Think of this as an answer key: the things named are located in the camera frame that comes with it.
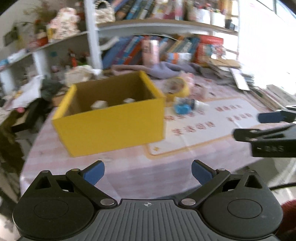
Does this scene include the small white cube in box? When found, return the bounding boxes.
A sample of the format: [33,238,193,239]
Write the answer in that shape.
[123,98,135,103]

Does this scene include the white quilted pearl handbag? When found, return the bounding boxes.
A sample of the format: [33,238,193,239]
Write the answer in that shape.
[94,0,115,25]

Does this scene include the white pen holder box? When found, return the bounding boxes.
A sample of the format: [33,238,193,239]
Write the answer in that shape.
[210,11,226,28]

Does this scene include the floral patterned gift bag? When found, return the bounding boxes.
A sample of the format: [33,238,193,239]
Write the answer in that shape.
[50,7,80,40]

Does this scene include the white charger cube in box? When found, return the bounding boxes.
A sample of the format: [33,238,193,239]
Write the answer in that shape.
[91,100,108,110]

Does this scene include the white bookshelf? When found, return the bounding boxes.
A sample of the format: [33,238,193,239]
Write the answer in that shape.
[84,1,239,69]

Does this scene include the small blue labelled bottle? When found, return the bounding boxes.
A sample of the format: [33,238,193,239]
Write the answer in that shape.
[174,97,209,110]

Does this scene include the yellow tape roll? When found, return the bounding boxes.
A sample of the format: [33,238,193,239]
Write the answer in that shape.
[163,77,190,102]

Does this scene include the purple grey cloth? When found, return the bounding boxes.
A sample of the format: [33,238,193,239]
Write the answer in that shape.
[111,61,205,79]

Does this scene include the brown cardboard envelope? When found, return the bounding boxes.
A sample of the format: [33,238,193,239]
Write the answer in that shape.
[208,58,241,69]

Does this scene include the yellow cardboard box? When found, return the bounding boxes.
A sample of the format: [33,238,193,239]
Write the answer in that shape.
[52,71,166,157]

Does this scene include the pink printed table mat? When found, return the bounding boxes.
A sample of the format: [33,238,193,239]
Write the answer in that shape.
[21,74,285,200]

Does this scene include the stack of papers and books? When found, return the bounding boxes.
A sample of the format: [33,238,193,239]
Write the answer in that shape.
[219,67,295,110]

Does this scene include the blue plastic wrapper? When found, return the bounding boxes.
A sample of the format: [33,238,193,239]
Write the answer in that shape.
[174,104,192,115]

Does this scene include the orange white blue box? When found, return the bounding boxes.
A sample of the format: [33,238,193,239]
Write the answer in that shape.
[166,53,192,64]

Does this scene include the red book box set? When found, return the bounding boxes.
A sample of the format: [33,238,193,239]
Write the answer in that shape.
[195,35,225,65]

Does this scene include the pile of clothes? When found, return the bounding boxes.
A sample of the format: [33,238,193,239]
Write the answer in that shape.
[1,75,65,133]

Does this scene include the white low side shelf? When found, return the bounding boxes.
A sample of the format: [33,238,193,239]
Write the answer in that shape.
[1,31,89,94]

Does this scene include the pink carton box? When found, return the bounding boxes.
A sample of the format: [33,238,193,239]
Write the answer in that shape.
[142,39,159,67]

